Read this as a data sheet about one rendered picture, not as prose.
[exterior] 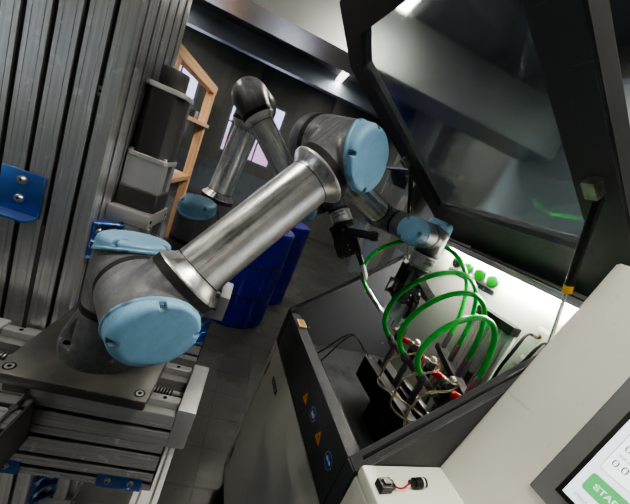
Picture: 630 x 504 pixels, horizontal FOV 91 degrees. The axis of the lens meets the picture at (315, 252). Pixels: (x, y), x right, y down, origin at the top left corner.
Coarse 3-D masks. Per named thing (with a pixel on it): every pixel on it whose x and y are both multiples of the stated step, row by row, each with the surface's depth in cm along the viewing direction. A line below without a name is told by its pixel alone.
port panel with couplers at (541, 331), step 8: (544, 320) 90; (552, 320) 88; (536, 328) 91; (544, 328) 89; (560, 328) 85; (528, 336) 92; (536, 336) 88; (544, 336) 88; (528, 344) 92; (536, 344) 90; (520, 352) 93; (528, 352) 91; (536, 352) 89; (520, 360) 92
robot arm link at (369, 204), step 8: (320, 112) 59; (304, 120) 58; (296, 128) 59; (296, 136) 58; (296, 144) 58; (352, 192) 77; (368, 192) 79; (376, 192) 83; (352, 200) 80; (360, 200) 80; (368, 200) 81; (376, 200) 83; (384, 200) 87; (360, 208) 83; (368, 208) 83; (376, 208) 84; (384, 208) 87; (392, 208) 90; (368, 216) 87; (376, 216) 87; (384, 216) 88; (392, 216) 88; (376, 224) 91; (384, 224) 90
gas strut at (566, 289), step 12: (600, 204) 59; (588, 216) 61; (588, 228) 61; (588, 240) 62; (576, 252) 64; (576, 264) 65; (576, 276) 65; (564, 288) 67; (564, 300) 68; (552, 336) 72
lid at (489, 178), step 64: (384, 0) 71; (448, 0) 59; (512, 0) 50; (576, 0) 42; (384, 64) 91; (448, 64) 70; (512, 64) 58; (576, 64) 47; (448, 128) 86; (512, 128) 68; (576, 128) 54; (448, 192) 112; (512, 192) 83; (576, 192) 63; (512, 256) 102
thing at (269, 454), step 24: (264, 384) 128; (264, 408) 120; (288, 408) 101; (240, 432) 138; (264, 432) 114; (288, 432) 96; (240, 456) 130; (264, 456) 108; (288, 456) 92; (240, 480) 122; (264, 480) 102; (288, 480) 88; (312, 480) 78
